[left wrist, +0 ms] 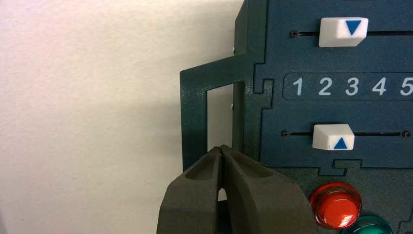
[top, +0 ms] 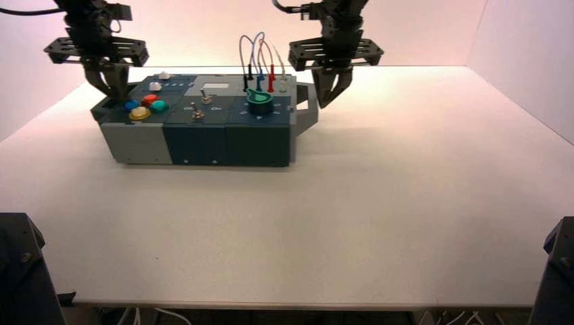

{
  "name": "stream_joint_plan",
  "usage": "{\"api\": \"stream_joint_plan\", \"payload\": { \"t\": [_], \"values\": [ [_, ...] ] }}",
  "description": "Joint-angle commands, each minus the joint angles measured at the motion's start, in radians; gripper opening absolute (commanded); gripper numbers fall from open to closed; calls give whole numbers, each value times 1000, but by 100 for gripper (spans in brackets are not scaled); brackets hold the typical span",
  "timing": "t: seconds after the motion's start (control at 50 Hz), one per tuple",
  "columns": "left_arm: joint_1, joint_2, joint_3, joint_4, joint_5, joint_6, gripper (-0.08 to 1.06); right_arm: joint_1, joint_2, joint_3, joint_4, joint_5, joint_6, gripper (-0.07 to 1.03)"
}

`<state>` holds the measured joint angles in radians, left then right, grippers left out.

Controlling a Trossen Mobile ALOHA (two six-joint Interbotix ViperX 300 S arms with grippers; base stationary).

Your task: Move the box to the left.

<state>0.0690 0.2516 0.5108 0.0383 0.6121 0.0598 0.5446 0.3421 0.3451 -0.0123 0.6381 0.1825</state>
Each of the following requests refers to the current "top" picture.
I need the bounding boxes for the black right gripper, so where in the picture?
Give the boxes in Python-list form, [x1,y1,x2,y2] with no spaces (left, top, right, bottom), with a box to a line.
[288,16,384,110]

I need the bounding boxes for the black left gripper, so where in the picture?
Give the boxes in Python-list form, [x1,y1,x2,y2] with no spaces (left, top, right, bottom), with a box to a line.
[43,16,150,103]

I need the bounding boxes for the grey and blue control box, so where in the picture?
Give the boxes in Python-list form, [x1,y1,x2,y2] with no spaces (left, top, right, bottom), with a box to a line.
[90,74,319,168]

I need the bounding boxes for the green rotary knob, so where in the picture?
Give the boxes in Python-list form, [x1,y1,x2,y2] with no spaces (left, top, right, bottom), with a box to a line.
[246,88,274,116]

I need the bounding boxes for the white plug jumper wire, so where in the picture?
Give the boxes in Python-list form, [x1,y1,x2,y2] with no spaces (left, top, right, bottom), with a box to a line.
[269,41,288,93]

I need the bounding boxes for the red plug jumper wire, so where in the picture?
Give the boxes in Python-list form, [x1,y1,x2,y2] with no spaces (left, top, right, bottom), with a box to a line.
[260,39,277,93]

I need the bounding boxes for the blue plug jumper wire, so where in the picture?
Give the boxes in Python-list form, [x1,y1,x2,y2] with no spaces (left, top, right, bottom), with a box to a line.
[252,31,266,92]

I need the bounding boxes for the black plug jumper wire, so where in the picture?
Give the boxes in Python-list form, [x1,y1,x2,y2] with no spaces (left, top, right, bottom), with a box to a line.
[238,35,255,93]

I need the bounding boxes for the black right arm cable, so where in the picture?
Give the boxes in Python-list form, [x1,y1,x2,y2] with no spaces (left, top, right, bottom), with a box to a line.
[271,0,301,14]

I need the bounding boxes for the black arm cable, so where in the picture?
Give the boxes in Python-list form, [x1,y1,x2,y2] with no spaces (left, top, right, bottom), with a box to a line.
[271,0,301,14]
[0,6,66,17]

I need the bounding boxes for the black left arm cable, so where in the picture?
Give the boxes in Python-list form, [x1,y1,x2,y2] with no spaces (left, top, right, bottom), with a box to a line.
[0,6,66,17]

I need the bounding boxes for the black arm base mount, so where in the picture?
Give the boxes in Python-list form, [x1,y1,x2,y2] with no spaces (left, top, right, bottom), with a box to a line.
[531,216,574,325]
[0,213,66,325]

